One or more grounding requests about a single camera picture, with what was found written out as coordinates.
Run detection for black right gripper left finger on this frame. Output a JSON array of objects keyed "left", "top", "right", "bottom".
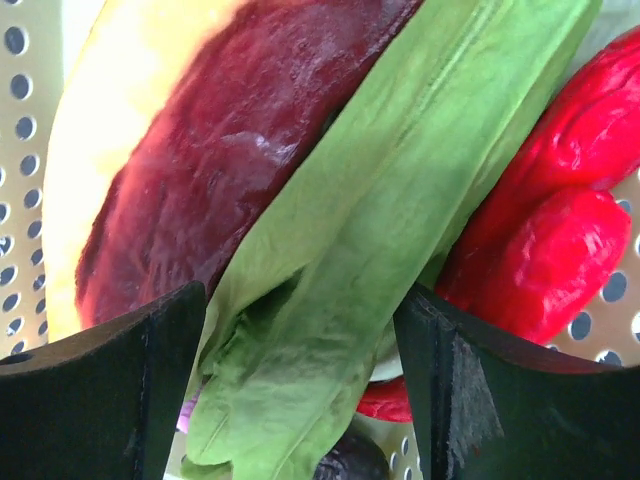
[{"left": 1, "top": 282, "right": 206, "bottom": 479}]

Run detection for red toy chili pepper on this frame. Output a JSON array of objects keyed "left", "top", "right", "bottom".
[
  {"left": 356, "top": 375, "right": 413, "bottom": 423},
  {"left": 435, "top": 29, "right": 639, "bottom": 345}
]

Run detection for dark red toy sweet potato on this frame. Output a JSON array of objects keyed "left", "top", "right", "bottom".
[{"left": 75, "top": 1, "right": 418, "bottom": 327}]

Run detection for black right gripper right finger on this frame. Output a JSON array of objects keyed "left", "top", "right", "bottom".
[{"left": 394, "top": 285, "right": 639, "bottom": 479}]

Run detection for pale green perforated basket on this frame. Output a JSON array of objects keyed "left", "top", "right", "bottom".
[{"left": 0, "top": 0, "right": 640, "bottom": 480}]

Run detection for green toy leaf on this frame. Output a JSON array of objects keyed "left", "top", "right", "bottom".
[{"left": 181, "top": 1, "right": 600, "bottom": 479}]

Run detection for purple toy eggplant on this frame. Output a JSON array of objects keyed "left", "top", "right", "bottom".
[{"left": 313, "top": 429, "right": 390, "bottom": 480}]

